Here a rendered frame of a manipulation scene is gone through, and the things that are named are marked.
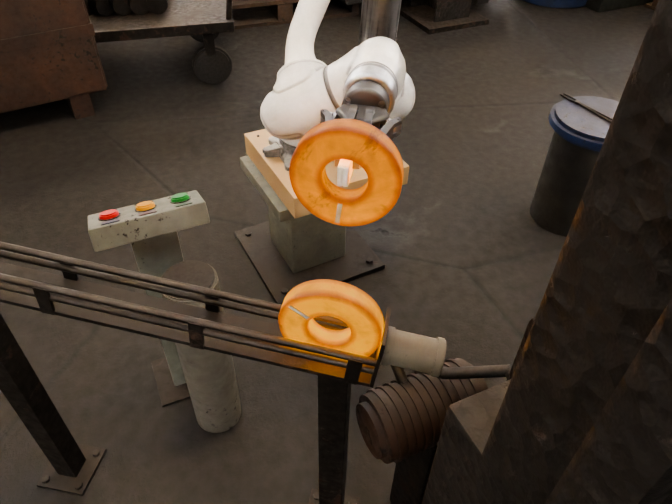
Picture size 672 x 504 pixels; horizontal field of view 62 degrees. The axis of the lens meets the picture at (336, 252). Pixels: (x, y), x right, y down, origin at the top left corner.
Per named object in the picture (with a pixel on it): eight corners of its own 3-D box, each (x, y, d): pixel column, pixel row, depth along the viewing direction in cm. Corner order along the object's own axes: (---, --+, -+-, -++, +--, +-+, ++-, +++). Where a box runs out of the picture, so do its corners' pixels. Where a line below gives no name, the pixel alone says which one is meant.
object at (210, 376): (247, 423, 149) (224, 288, 114) (203, 440, 146) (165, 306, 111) (234, 388, 157) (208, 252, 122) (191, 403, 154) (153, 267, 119)
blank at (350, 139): (413, 143, 71) (415, 131, 73) (293, 117, 71) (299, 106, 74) (388, 237, 81) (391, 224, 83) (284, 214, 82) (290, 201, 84)
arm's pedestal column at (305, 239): (234, 235, 206) (224, 164, 185) (331, 205, 220) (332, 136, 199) (278, 308, 180) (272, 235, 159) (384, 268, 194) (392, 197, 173)
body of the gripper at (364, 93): (390, 125, 94) (384, 152, 87) (340, 119, 95) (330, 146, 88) (395, 82, 89) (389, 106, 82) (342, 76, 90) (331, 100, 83)
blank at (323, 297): (338, 376, 90) (341, 359, 92) (403, 336, 80) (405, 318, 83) (258, 327, 85) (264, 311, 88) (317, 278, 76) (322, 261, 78)
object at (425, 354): (435, 385, 84) (445, 362, 80) (377, 372, 85) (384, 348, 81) (437, 354, 89) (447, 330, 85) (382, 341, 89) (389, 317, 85)
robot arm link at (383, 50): (412, 102, 97) (346, 130, 102) (418, 68, 109) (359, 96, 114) (385, 45, 91) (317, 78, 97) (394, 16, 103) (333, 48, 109)
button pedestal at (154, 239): (239, 380, 159) (209, 209, 118) (153, 410, 152) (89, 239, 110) (223, 339, 170) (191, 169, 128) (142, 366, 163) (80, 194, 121)
